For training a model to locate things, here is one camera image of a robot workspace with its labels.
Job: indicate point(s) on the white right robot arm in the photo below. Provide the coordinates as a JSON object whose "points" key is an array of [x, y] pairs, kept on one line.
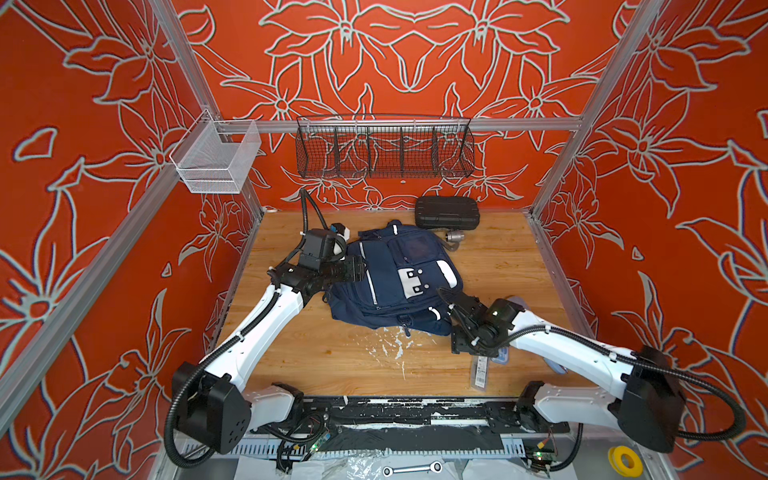
{"points": [[635, 392]]}

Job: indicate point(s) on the clear pencil case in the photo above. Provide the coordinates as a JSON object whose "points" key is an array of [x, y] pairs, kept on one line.
{"points": [[479, 373]]}

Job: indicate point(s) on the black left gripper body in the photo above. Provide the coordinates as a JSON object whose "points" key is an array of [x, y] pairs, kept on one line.
{"points": [[346, 270]]}

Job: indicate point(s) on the black wire wall basket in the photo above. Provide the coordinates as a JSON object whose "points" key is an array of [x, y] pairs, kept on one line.
{"points": [[384, 146]]}

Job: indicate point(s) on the small metal cylinder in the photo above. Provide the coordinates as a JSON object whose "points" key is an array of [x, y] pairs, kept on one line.
{"points": [[454, 237]]}

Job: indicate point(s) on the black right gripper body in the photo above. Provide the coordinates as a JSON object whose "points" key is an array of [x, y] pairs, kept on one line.
{"points": [[466, 342]]}

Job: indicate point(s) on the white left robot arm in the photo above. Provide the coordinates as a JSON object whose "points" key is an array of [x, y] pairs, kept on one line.
{"points": [[209, 411]]}

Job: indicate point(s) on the white wire wall basket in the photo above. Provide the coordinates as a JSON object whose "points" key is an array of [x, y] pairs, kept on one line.
{"points": [[216, 156]]}

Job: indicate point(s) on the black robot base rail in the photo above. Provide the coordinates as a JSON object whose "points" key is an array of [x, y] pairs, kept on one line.
{"points": [[498, 414]]}

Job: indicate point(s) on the silver combination wrench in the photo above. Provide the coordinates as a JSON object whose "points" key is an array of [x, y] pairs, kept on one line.
{"points": [[435, 467]]}

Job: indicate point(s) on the navy blue student backpack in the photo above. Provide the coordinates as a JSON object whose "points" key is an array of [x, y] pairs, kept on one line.
{"points": [[406, 268]]}

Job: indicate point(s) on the blue stationery set pack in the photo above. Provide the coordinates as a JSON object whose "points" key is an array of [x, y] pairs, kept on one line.
{"points": [[502, 357]]}

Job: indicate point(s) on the yellow tape roll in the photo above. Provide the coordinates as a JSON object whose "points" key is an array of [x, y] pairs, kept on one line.
{"points": [[625, 462]]}

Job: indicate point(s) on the black plastic tool case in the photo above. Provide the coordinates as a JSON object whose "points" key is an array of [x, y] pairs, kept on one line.
{"points": [[447, 212]]}

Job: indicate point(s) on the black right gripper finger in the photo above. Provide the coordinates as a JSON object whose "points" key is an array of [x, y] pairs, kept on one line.
{"points": [[470, 305], [453, 300]]}

